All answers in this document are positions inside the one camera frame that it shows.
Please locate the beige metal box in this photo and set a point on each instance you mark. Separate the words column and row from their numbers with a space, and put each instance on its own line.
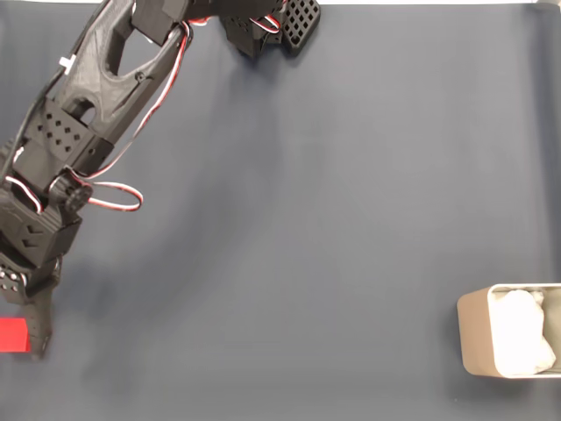
column 475, row 333

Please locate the dark blue-grey table mat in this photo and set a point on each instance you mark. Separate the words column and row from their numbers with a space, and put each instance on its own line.
column 307, row 219

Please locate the red cube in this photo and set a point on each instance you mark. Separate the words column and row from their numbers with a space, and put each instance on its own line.
column 13, row 333

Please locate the white crumpled paper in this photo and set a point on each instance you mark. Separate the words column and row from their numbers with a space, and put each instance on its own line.
column 517, row 329

